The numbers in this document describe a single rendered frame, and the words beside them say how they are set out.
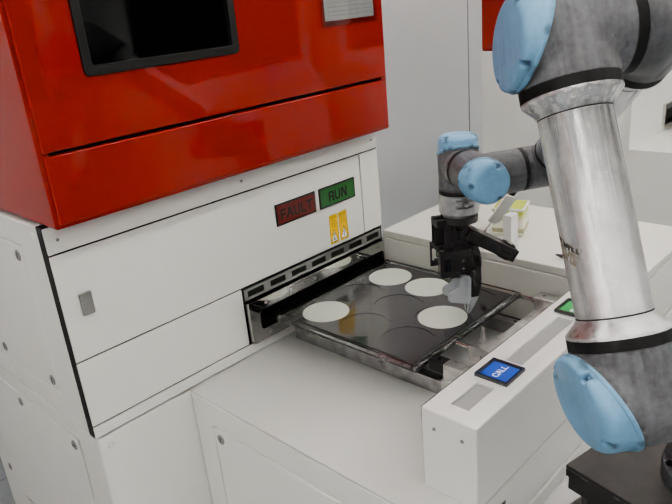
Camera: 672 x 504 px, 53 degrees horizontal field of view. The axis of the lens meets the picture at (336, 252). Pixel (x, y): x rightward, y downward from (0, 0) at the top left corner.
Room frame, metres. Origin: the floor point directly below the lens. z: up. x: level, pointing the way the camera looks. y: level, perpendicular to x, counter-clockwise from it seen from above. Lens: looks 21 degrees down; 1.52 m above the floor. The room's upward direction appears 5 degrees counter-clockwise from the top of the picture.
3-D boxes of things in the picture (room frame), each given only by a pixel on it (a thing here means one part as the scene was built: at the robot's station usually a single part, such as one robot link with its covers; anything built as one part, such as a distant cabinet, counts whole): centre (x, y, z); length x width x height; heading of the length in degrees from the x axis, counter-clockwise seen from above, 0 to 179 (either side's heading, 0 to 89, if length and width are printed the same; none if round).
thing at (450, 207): (1.21, -0.24, 1.13); 0.08 x 0.08 x 0.05
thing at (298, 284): (1.42, 0.04, 0.89); 0.44 x 0.02 x 0.10; 135
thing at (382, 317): (1.28, -0.12, 0.90); 0.34 x 0.34 x 0.01; 45
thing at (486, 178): (1.11, -0.27, 1.21); 0.11 x 0.11 x 0.08; 8
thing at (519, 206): (1.49, -0.42, 1.00); 0.07 x 0.07 x 0.07; 64
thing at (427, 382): (1.16, -0.08, 0.84); 0.50 x 0.02 x 0.03; 45
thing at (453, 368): (1.00, -0.21, 0.89); 0.08 x 0.03 x 0.03; 45
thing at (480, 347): (1.05, -0.26, 0.89); 0.08 x 0.03 x 0.03; 45
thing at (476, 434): (0.98, -0.33, 0.89); 0.55 x 0.09 x 0.14; 135
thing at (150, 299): (1.31, 0.18, 1.02); 0.82 x 0.03 x 0.40; 135
